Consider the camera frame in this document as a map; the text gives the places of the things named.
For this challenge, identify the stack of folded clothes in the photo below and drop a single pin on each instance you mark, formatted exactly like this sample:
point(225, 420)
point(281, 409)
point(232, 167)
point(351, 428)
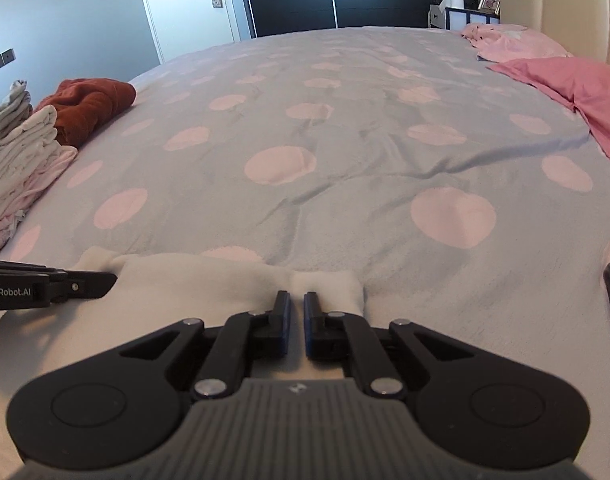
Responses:
point(31, 158)

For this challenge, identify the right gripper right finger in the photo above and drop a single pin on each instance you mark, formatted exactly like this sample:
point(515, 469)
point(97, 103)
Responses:
point(481, 407)

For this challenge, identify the grey duvet pink dots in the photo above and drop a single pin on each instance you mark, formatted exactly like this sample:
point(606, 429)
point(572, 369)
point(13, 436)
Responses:
point(463, 200)

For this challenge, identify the light pink patterned pillow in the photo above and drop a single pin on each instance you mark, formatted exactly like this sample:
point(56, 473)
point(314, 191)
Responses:
point(500, 43)

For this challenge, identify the cluttered bedside table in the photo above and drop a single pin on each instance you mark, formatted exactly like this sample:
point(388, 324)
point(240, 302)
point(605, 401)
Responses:
point(453, 15)

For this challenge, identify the white door with handle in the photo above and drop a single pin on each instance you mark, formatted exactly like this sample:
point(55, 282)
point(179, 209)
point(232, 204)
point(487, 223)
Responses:
point(180, 27)

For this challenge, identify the rust red folded garment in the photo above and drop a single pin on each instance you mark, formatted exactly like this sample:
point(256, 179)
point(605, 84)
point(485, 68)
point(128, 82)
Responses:
point(84, 105)

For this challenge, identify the dark pink pillow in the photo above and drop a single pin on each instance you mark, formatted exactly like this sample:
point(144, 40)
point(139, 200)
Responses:
point(579, 84)

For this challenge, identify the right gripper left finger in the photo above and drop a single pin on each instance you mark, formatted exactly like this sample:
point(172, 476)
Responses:
point(123, 403)

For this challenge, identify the cream white long-sleeve garment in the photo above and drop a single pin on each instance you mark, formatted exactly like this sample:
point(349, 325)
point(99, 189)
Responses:
point(151, 292)

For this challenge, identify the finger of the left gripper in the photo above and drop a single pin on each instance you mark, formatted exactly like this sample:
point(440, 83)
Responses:
point(85, 283)

